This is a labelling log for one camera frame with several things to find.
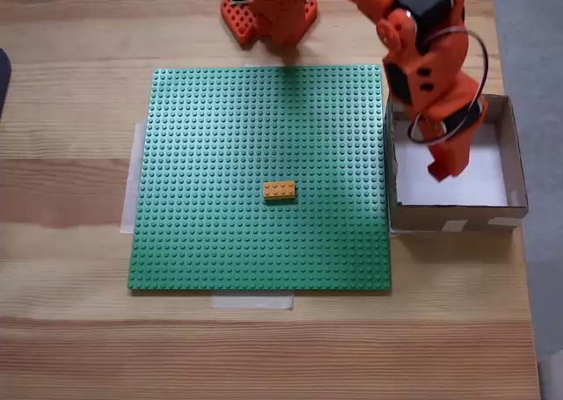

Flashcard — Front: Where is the cardboard box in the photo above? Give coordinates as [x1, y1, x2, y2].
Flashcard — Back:
[384, 88, 530, 234]

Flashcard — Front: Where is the yellow lego block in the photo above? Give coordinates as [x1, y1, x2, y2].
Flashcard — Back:
[262, 180, 297, 204]

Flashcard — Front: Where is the green lego baseplate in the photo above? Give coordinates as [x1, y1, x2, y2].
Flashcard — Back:
[127, 64, 392, 292]

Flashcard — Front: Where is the white masking tape strip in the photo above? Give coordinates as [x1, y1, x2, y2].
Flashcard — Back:
[119, 119, 149, 236]
[209, 292, 295, 311]

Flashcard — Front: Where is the black rounded object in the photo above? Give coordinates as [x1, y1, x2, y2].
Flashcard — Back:
[0, 47, 12, 120]

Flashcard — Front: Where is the gripper motor cable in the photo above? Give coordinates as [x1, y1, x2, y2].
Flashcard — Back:
[406, 26, 491, 145]

